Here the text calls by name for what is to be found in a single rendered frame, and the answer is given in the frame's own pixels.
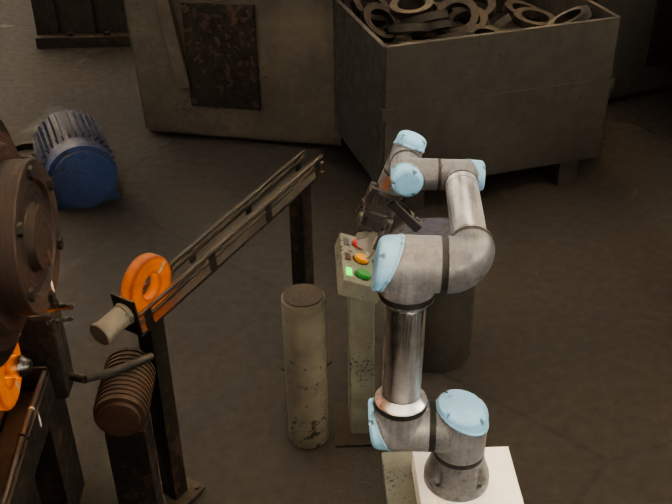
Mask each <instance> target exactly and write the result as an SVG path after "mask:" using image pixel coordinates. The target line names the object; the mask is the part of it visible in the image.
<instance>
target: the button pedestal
mask: <svg viewBox="0 0 672 504"><path fill-rule="evenodd" d="M343 237H345V238H348V239H349V246H348V245H344V241H343ZM354 239H356V237H355V236H351V235H348V234H344V233H339V236H338V238H337V240H336V243H335V245H334V247H335V261H336V275H337V288H338V294H339V295H343V296H346V297H347V302H348V402H344V403H333V404H334V422H335V440H336V448H340V447H365V446H372V443H371V439H370V432H369V420H368V400H369V399H370V398H373V397H374V312H375V304H377V302H378V300H379V297H378V293H377V292H375V291H373V290H372V286H371V285H372V272H373V264H374V258H375V255H374V256H372V257H371V258H370V259H369V261H368V263H366V264H362V263H359V262H357V261H356V260H355V259H354V256H355V254H356V253H362V254H365V255H366V254H367V251H365V250H363V249H360V248H357V247H355V246H354V245H353V240H354ZM345 252H348V253H350V257H351V261H350V260H346V259H345ZM346 267H349V268H352V276H350V275H347V274H346ZM359 268H363V269H366V270H368V271H369V272H370V274H371V276H370V278H369V279H362V278H360V277H358V276H357V275H356V270H357V269H359Z"/></svg>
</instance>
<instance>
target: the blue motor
mask: <svg viewBox="0 0 672 504"><path fill-rule="evenodd" d="M37 129H38V131H37V132H34V135H35V138H33V142H34V144H32V145H33V149H34V153H35V157H36V159H37V160H39V161H40V162H41V163H42V164H43V165H44V167H45V168H46V170H47V172H48V174H49V177H52V178H53V179H54V193H55V197H56V203H57V209H58V210H63V209H68V208H77V209H84V208H90V207H94V206H96V205H98V204H100V203H102V202H104V201H109V200H114V199H119V198H120V194H119V190H118V188H117V185H116V184H117V180H118V171H117V167H116V162H115V160H114V157H115V156H114V154H113V152H112V149H111V147H110V144H109V142H108V140H107V138H106V136H105V134H104V132H103V130H102V128H101V126H100V125H99V123H98V121H96V122H95V120H94V118H93V117H91V118H90V117H89V115H88V113H86V114H83V113H82V111H81V110H80V112H78V111H75V109H73V110H67V109H66V110H62V111H60V110H59V111H58V112H55V113H52V114H51V115H50V116H46V119H45V120H43V121H42V120H41V124H40V126H37Z"/></svg>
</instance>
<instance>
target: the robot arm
mask: <svg viewBox="0 0 672 504"><path fill-rule="evenodd" d="M393 143H394V144H393V146H392V149H391V151H390V154H389V156H388V158H387V161H386V163H385V166H384V168H383V170H382V173H381V175H380V178H379V180H378V183H376V182H373V181H371V183H370V185H369V188H368V190H367V193H366V195H365V197H364V198H362V200H361V203H360V205H359V208H358V210H357V213H356V215H357V223H358V227H357V228H360V229H363V230H364V231H365V232H358V233H357V234H356V239H357V240H358V241H357V243H356V245H357V246H358V247H359V248H361V249H363V250H365V251H367V254H366V259H370V258H371V257H372V256H374V255H375V258H374V264H373V272H372V285H371V286H372V290H373V291H375V292H377V293H378V297H379V299H380V301H381V302H382V303H383V304H384V305H385V320H384V346H383V372H382V386H381V387H380V388H379V389H378V390H377V391H376V394H375V397H373V398H370V399H369V400H368V420H369V432H370V439H371V443H372V446H373V447H374V448H375V449H377V450H386V451H389V452H393V451H411V452H431V453H430V455H429V457H428V458H427V460H426V462H425V465H424V474H423V477H424V482H425V484H426V486H427V488H428V489H429V490H430V491H431V492H432V493H433V494H434V495H436V496H437V497H439V498H441V499H443V500H446V501H450V502H457V503H462V502H469V501H472V500H475V499H477V498H479V497H480V496H481V495H482V494H483V493H484V492H485V491H486V489H487V487H488V483H489V469H488V466H487V463H486V460H485V457H484V453H485V445H486V437H487V431H488V429H489V422H488V418H489V413H488V409H487V407H486V405H485V403H484V402H483V401H482V400H481V399H480V398H478V397H477V396H476V395H475V394H473V393H471V392H468V391H465V390H460V389H452V390H447V391H446V392H443V393H442V394H441V395H440V396H439V397H438V398H437V400H430V399H427V396H426V394H425V392H424V391H423V390H422V389H421V383H422V368H423V353H424V338H425V323H426V308H427V307H428V306H430V305H431V304H432V303H433V301H434V299H435V293H444V294H452V293H459V292H463V291H465V290H468V289H470V288H472V287H473V286H475V285H476V284H477V283H478V282H480V281H481V280H482V279H483V278H484V277H485V275H486V274H487V273H488V271H489V270H490V268H491V266H492V263H493V261H494V257H495V244H494V239H493V237H492V235H491V233H490V232H489V231H488V230H487V229H486V224H485V218H484V213H483V207H482V202H481V197H480V191H482V190H483V189H484V186H485V174H486V173H485V164H484V162H483V161H482V160H473V159H469V158H467V159H438V158H421V157H422V154H423V153H424V152H425V151H424V150H425V147H426V140H425V139H424V137H422V136H421V135H420V134H418V133H416V132H413V131H409V130H403V131H400V132H399V133H398V135H397V137H396V140H395V141H394V142H393ZM420 190H440V191H446V198H447V206H448V214H449V222H450V231H451V235H450V236H439V235H404V234H398V235H387V234H388V233H389V231H390V229H391V227H392V224H393V217H395V214H396V215H397V216H398V217H399V218H400V219H401V220H402V221H403V222H404V223H405V224H406V225H407V226H408V227H409V228H411V229H412V230H413V231H414V232H417V231H419V230H420V229H421V228H422V225H421V222H420V218H419V217H418V216H417V215H415V214H414V213H413V212H412V211H411V210H410V209H409V208H408V207H407V206H406V205H405V204H404V203H403V202H402V201H401V200H402V198H403V196H404V197H411V196H414V195H416V194H418V193H419V192H420Z"/></svg>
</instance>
